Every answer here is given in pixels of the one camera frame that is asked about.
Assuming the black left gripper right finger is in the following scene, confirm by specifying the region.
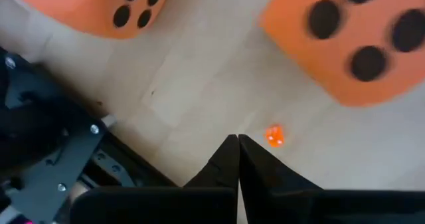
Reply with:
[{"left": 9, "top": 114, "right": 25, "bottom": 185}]
[{"left": 238, "top": 134, "right": 425, "bottom": 224}]

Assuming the small orange die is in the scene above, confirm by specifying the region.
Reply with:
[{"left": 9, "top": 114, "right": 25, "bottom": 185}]
[{"left": 264, "top": 124, "right": 286, "bottom": 148}]

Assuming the large orange foam die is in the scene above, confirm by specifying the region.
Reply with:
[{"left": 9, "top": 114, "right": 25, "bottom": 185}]
[
  {"left": 258, "top": 0, "right": 425, "bottom": 108},
  {"left": 9, "top": 0, "right": 173, "bottom": 41}
]

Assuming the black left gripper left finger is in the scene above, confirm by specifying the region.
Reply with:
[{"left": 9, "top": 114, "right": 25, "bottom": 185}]
[{"left": 68, "top": 134, "right": 240, "bottom": 224}]

